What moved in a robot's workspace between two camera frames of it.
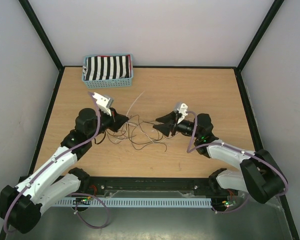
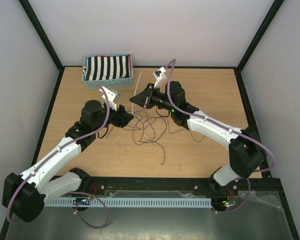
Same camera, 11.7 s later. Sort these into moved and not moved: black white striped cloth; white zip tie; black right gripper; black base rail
Moved: white zip tie; black right gripper
Not moved: black white striped cloth; black base rail
